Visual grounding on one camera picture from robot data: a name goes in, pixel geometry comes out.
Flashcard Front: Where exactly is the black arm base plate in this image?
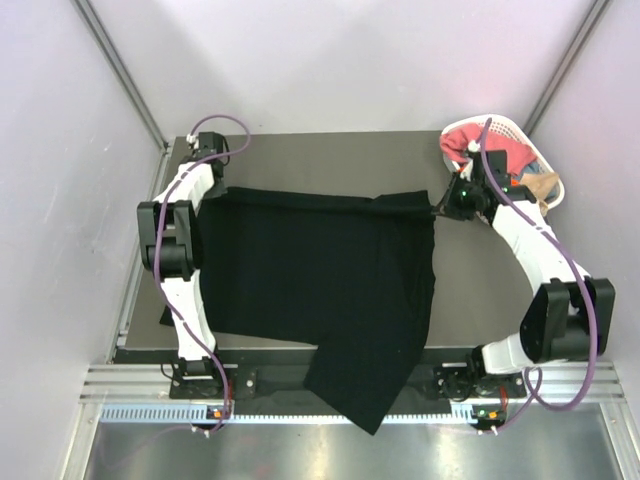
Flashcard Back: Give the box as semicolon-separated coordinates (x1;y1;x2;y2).
161;348;526;401

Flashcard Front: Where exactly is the light blue garment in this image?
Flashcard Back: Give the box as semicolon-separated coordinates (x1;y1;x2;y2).
519;161;543;177

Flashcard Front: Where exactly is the aluminium frame rail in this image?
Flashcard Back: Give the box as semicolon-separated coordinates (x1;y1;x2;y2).
80;362;625;404

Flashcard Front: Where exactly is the grey slotted cable duct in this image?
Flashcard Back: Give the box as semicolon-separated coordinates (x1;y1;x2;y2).
100;404;500;426

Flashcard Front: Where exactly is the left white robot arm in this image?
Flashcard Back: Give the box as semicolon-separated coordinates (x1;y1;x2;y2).
137;132;229;401

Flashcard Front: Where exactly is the pink t shirt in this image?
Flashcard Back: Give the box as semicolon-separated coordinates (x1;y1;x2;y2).
438;123;539;176

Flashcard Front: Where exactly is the beige garment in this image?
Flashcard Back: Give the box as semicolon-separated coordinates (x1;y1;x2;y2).
520;172;559;217

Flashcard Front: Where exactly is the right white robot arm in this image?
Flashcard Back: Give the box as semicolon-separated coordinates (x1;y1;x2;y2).
434;150;615;396

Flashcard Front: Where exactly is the white laundry basket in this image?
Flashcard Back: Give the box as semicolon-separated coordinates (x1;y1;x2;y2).
439;114;565;212

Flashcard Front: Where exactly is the black t shirt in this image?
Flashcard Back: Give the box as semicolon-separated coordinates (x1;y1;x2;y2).
158;185;437;436

